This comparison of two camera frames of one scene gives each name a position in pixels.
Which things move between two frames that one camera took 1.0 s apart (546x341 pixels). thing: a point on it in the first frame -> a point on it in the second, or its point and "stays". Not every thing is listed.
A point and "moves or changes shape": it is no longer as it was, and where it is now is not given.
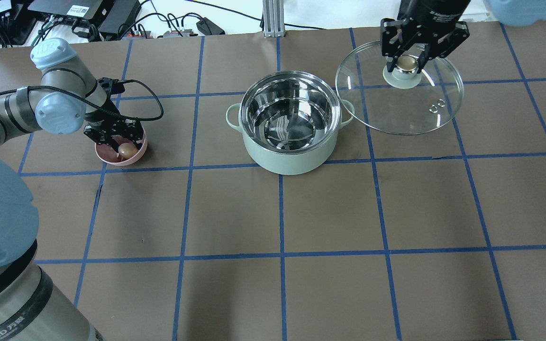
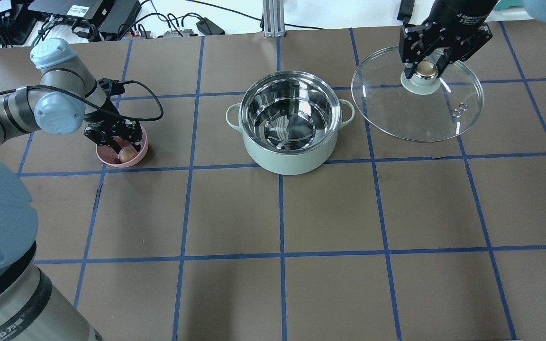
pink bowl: [108, 154] stays
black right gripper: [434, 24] -> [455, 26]
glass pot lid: [402, 102] moves or changes shape
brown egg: [126, 150] stays
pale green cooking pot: [291, 122] stays
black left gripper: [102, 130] stays
